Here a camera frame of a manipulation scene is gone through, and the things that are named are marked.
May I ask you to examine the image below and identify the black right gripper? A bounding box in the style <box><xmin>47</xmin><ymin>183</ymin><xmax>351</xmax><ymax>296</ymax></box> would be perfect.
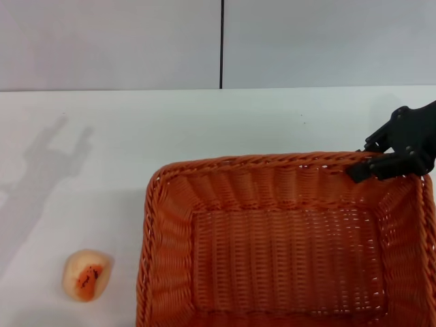
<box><xmin>347</xmin><ymin>100</ymin><xmax>436</xmax><ymax>184</ymax></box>

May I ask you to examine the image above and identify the orange woven plastic basket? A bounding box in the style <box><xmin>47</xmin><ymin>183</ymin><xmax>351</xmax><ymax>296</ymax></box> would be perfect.
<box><xmin>136</xmin><ymin>152</ymin><xmax>436</xmax><ymax>327</ymax></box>

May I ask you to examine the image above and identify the cream bun with orange filling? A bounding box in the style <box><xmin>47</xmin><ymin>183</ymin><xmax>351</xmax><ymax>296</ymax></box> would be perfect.
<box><xmin>62</xmin><ymin>249</ymin><xmax>114</xmax><ymax>303</ymax></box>

